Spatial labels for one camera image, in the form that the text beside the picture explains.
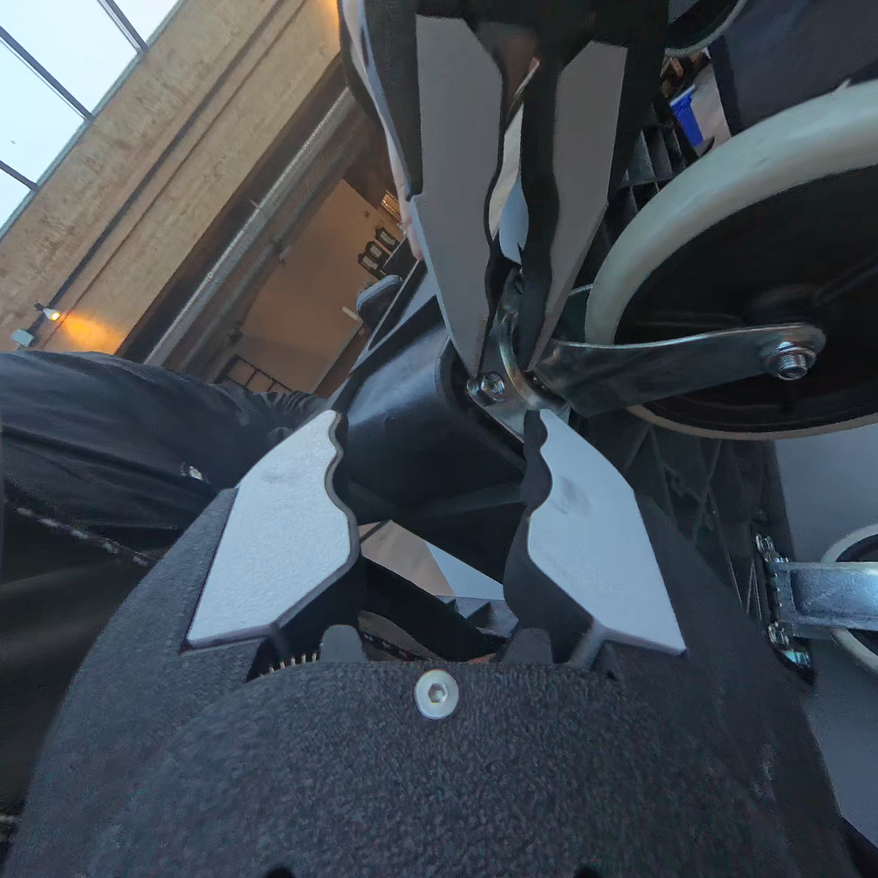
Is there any blue plastic bin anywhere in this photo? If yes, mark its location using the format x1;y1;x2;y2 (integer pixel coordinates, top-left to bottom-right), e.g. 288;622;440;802
669;89;707;146

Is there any person's black clothing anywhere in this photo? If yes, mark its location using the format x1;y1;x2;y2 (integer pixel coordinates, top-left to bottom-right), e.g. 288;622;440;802
0;350;327;570

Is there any black speckled strap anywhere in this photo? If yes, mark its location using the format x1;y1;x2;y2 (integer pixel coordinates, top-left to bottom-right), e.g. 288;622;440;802
10;504;155;567

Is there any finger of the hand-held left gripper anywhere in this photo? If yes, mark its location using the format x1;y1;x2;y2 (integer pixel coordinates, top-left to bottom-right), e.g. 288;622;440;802
516;43;631;373
413;14;510;378

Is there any black wire rack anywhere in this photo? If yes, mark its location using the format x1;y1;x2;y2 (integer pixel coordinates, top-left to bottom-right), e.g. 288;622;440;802
221;353;292;393

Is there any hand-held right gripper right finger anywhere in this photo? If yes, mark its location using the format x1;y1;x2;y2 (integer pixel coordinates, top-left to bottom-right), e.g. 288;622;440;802
503;409;687;666

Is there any grey ceiling duct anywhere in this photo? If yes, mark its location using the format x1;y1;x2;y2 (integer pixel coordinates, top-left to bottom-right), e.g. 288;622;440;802
144;86;354;364

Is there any glass skylight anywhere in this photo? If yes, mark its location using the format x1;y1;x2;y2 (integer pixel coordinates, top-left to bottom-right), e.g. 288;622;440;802
0;0;182;230

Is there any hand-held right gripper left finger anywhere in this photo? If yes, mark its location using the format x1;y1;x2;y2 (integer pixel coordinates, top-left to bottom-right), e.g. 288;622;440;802
185;410;361;651

